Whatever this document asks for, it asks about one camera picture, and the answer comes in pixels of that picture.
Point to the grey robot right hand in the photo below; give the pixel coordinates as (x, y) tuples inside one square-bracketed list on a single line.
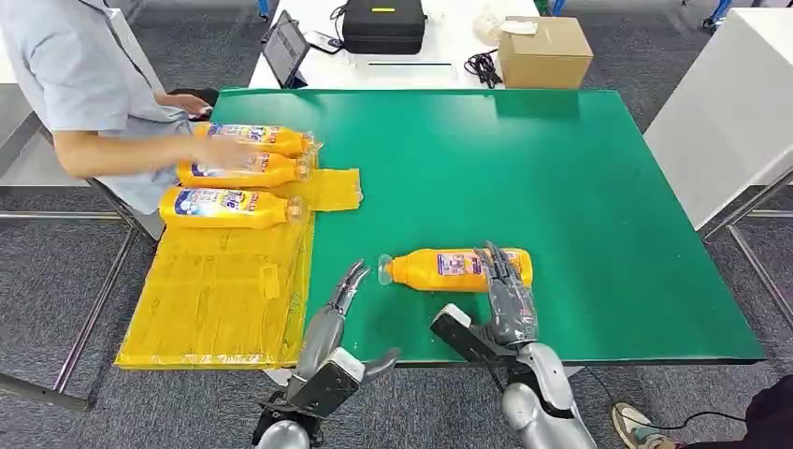
[(511, 310)]

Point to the person's right hand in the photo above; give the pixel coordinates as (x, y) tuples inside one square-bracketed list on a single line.
[(220, 153)]

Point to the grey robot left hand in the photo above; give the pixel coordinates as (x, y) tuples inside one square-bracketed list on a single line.
[(322, 334)]

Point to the person's left hand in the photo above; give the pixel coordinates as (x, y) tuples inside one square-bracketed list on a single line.
[(193, 106)]

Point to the orange drink bottle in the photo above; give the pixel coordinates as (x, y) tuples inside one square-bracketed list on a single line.
[(279, 142), (279, 173), (421, 273), (210, 218)]

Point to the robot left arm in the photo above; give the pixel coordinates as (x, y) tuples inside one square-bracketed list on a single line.
[(282, 437)]

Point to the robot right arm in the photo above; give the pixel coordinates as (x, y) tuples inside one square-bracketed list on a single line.
[(545, 396)]

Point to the dark tablet on stand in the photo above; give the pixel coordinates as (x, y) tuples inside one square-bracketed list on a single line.
[(285, 49)]

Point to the yellow plastic sheet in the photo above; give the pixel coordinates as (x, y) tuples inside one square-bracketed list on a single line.
[(210, 297)]

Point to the person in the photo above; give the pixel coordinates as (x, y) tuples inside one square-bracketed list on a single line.
[(80, 68)]

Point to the blue metal leg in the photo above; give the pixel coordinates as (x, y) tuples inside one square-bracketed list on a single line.
[(263, 8), (556, 6)]

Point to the green table mat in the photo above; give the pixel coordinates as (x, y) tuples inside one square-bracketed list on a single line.
[(588, 204)]

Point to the smartphone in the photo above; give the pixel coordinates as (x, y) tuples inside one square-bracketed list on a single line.
[(323, 42)]

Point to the white green sneaker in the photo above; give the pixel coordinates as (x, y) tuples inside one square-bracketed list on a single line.
[(635, 427)]

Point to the black carry case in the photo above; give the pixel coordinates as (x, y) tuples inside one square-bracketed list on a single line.
[(383, 31)]

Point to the brown cardboard box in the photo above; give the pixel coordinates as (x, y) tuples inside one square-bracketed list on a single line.
[(546, 59)]

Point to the person's dark trouser leg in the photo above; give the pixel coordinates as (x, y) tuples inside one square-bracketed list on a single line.
[(771, 415)]

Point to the clear plastic bag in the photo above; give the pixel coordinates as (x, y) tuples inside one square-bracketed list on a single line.
[(487, 28)]

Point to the blue chair base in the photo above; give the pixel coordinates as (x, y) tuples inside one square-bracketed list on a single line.
[(717, 12)]

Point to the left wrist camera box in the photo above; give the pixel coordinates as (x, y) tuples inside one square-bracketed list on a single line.
[(328, 387)]

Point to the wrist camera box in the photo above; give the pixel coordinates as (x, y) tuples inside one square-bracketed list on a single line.
[(461, 338), (328, 387)]

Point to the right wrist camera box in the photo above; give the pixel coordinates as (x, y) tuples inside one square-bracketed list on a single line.
[(461, 338)]

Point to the steel table frame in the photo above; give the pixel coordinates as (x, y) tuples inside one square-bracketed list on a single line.
[(743, 248), (93, 313)]

